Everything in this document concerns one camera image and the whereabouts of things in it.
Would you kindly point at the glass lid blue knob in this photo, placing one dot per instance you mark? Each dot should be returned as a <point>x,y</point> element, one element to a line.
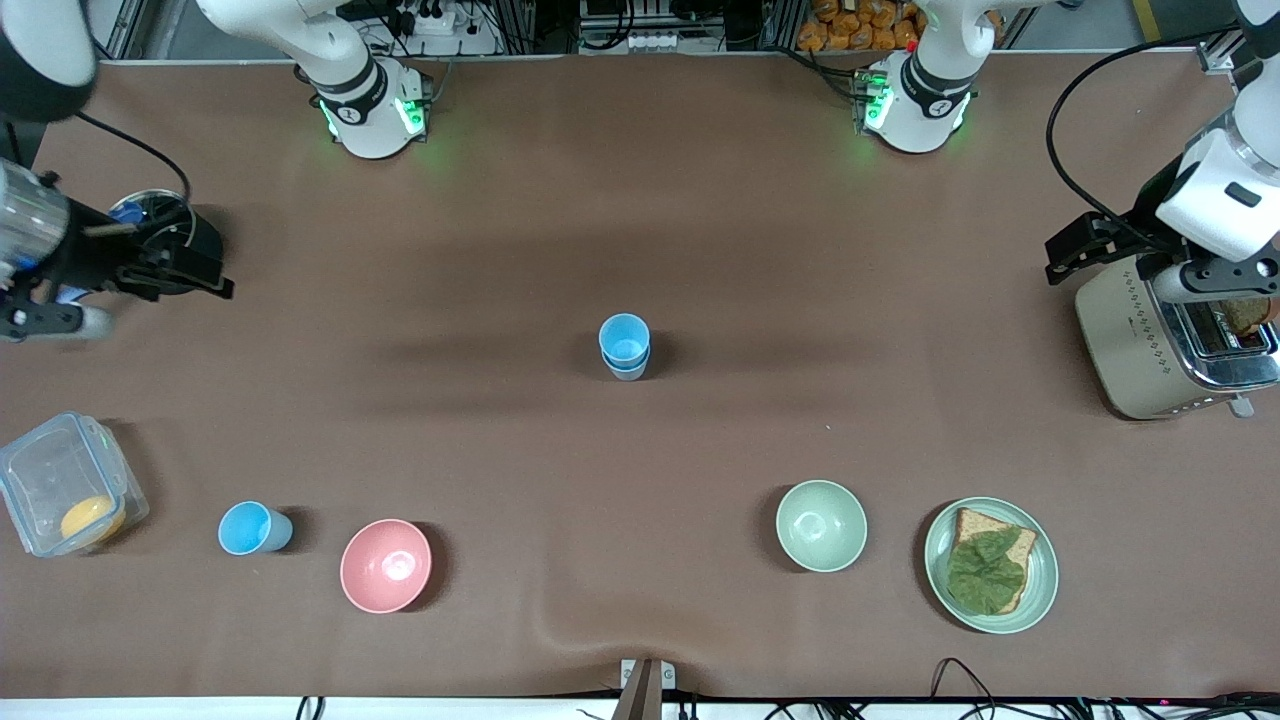
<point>150,205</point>

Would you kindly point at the orange snack bags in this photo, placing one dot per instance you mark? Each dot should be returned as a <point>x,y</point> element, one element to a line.
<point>850,30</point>

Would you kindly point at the aluminium frame profile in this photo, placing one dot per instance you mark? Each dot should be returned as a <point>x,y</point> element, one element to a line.
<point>1215,58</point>

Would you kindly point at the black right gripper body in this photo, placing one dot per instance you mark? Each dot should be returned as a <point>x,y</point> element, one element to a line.
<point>92,259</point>

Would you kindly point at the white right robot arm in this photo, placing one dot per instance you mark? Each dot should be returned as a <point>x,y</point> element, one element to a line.
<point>370,110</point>

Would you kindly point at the brown toast slice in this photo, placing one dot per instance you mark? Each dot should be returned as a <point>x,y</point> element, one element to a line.
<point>1245,315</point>

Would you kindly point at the pale grey-blue plastic cup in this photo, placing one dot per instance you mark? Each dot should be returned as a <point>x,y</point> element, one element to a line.
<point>627,374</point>

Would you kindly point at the pale green bowl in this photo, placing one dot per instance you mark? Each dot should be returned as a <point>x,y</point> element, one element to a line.
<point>820,525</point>

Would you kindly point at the white power strip black plugs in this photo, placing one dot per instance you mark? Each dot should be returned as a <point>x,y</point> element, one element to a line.
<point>435,18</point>

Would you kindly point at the clear plastic container blue seal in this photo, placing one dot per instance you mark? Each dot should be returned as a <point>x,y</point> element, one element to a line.
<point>50,480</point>

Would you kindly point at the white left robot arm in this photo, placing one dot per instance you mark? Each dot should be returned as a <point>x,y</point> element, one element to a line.
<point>920,110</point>

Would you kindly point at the pink bowl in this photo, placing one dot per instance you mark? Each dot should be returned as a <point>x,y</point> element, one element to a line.
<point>385,565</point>

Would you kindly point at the blue plastic cup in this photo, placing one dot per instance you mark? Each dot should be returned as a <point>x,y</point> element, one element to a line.
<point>625,335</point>
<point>245,528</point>

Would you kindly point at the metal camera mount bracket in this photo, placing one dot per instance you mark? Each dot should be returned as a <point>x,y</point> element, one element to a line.
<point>640,695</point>

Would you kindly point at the yellow round fruit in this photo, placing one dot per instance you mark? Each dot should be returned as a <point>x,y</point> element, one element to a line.
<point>88,520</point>

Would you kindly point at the pale green plate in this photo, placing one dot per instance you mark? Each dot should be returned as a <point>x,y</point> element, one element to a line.
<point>937,560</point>

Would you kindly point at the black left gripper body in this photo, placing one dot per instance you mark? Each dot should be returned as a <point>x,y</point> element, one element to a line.
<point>1147,214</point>

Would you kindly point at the brown bread slice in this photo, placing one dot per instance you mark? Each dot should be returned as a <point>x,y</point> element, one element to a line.
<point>975,522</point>

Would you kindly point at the green lettuce leaf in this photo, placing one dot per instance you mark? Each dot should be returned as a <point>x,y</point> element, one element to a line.
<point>985,575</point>

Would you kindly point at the beige metal toaster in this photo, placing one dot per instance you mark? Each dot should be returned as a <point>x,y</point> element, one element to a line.
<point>1120,340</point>

